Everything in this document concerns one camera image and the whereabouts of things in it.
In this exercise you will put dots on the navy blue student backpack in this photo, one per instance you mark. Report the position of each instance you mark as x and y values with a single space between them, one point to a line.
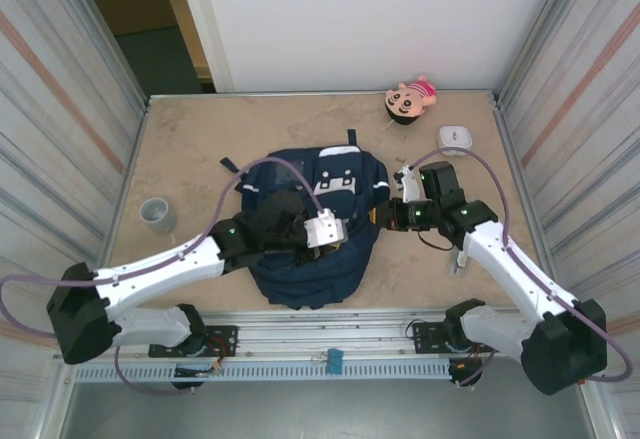
320 279

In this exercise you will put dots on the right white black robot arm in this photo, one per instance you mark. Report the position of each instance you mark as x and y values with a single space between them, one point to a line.
520 269

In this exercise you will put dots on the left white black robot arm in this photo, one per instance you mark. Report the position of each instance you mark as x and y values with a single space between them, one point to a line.
160 269

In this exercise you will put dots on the small white box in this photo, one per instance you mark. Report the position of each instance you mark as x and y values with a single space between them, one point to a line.
455 140

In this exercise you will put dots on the plush doll with pink shirt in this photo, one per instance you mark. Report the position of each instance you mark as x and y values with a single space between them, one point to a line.
407 101

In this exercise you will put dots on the blue binder clip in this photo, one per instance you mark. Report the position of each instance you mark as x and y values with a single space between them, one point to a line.
335 361

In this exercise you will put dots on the grey plastic cup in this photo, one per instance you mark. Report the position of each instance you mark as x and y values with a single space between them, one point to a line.
159 216

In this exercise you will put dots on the aluminium frame rail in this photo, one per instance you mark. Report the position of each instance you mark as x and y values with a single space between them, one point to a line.
325 331

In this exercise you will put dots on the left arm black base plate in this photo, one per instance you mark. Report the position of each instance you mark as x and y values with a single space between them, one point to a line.
225 341

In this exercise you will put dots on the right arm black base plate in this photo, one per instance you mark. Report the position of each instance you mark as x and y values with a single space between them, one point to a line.
427 336

